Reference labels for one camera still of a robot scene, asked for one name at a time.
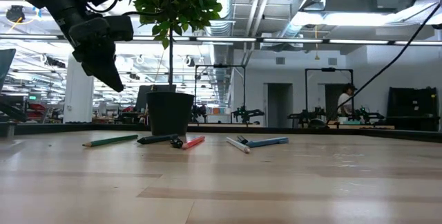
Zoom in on black plant pot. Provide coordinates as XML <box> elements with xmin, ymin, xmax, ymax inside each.
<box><xmin>146</xmin><ymin>91</ymin><xmax>195</xmax><ymax>137</ymax></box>

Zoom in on orange pencil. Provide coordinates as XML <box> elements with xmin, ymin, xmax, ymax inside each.
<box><xmin>182</xmin><ymin>135</ymin><xmax>206</xmax><ymax>150</ymax></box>

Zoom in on white pillar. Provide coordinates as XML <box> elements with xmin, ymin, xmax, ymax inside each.
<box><xmin>63</xmin><ymin>54</ymin><xmax>95</xmax><ymax>124</ymax></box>

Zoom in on white pencil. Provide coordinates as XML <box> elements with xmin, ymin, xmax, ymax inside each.
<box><xmin>226</xmin><ymin>136</ymin><xmax>251</xmax><ymax>154</ymax></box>

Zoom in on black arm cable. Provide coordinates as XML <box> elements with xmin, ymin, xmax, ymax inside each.
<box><xmin>336</xmin><ymin>0</ymin><xmax>442</xmax><ymax>111</ymax></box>

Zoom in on black table frame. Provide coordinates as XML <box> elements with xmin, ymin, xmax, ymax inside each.
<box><xmin>0</xmin><ymin>122</ymin><xmax>442</xmax><ymax>144</ymax></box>

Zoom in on long ceiling light strip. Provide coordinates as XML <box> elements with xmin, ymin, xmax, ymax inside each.
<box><xmin>0</xmin><ymin>33</ymin><xmax>442</xmax><ymax>46</ymax></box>

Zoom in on black ceiling-hung device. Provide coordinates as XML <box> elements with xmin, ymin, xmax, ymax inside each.
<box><xmin>5</xmin><ymin>5</ymin><xmax>27</xmax><ymax>24</ymax></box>

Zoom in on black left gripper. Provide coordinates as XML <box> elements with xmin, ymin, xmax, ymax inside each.
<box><xmin>68</xmin><ymin>15</ymin><xmax>135</xmax><ymax>93</ymax></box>

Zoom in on black background monitor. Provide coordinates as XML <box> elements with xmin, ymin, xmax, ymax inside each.
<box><xmin>135</xmin><ymin>84</ymin><xmax>177</xmax><ymax>111</ymax></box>

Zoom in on black cabinet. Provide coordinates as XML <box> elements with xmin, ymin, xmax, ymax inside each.
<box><xmin>386</xmin><ymin>86</ymin><xmax>440</xmax><ymax>131</ymax></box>

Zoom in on blue pen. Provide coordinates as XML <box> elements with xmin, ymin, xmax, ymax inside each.
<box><xmin>245</xmin><ymin>136</ymin><xmax>289</xmax><ymax>149</ymax></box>

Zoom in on green leafy plant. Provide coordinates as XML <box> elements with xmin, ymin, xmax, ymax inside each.
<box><xmin>123</xmin><ymin>0</ymin><xmax>224</xmax><ymax>86</ymax></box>

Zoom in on black background metal frame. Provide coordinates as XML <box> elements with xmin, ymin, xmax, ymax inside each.
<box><xmin>305</xmin><ymin>67</ymin><xmax>356</xmax><ymax>123</ymax></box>
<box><xmin>194</xmin><ymin>64</ymin><xmax>247</xmax><ymax>125</ymax></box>

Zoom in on person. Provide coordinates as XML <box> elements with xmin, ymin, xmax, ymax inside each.
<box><xmin>337</xmin><ymin>83</ymin><xmax>358</xmax><ymax>116</ymax></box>

